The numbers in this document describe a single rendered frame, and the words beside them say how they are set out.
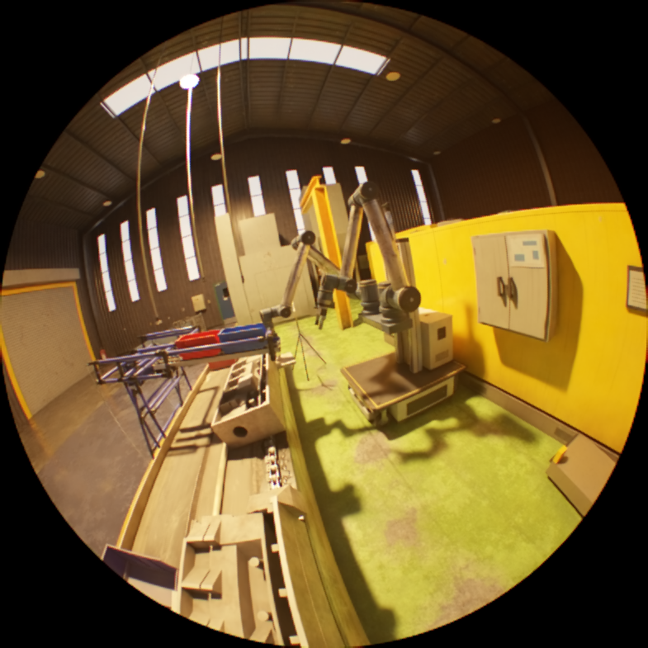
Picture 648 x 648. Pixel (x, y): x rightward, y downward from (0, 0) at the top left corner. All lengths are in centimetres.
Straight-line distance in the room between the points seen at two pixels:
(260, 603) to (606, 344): 213
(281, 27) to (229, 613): 977
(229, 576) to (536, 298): 204
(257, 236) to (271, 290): 247
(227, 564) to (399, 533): 117
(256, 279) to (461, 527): 751
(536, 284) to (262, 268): 713
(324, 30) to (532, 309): 900
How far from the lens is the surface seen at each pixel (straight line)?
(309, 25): 912
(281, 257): 755
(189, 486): 130
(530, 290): 178
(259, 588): 77
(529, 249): 175
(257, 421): 120
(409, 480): 188
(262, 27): 918
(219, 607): 76
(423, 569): 161
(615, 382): 203
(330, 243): 544
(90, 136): 1067
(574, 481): 194
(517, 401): 244
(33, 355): 1166
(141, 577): 121
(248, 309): 752
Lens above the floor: 158
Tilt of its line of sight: 14 degrees down
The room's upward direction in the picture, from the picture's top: 12 degrees counter-clockwise
